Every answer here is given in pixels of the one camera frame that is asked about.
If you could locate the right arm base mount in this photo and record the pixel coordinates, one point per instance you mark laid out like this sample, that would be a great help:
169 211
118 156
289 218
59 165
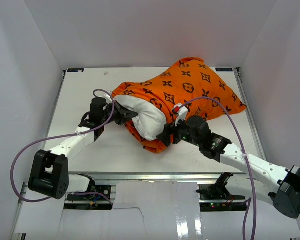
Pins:
216 198

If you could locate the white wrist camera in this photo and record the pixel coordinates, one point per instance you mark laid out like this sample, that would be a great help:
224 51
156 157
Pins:
108 97
181 113

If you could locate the aluminium front rail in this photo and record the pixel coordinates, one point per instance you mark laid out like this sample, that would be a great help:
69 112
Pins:
147 176

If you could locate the white pillow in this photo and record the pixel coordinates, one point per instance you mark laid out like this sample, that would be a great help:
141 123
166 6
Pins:
150 121

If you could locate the blue table label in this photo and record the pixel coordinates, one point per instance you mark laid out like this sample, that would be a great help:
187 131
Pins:
224 69
75 70

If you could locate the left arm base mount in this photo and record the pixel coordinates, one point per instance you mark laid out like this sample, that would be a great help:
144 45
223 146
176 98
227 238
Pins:
92 192

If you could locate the left blue table label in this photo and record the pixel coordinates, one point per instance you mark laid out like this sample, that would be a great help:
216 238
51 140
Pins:
75 70

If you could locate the orange patterned pillowcase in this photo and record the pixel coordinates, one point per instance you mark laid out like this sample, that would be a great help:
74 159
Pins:
190 82

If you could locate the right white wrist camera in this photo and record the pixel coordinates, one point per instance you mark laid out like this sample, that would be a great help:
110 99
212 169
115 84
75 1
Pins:
181 113

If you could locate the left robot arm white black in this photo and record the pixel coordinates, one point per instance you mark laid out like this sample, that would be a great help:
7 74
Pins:
50 169

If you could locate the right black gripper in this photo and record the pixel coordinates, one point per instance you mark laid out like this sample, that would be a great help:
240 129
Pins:
169 129

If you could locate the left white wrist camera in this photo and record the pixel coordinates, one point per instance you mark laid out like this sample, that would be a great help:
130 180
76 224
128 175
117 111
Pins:
108 97

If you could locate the right blue table label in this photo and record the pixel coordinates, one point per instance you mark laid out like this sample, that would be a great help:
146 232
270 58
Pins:
224 69

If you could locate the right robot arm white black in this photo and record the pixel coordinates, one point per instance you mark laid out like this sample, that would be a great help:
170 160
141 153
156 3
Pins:
276 185

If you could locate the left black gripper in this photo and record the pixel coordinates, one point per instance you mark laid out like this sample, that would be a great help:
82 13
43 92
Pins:
124 114

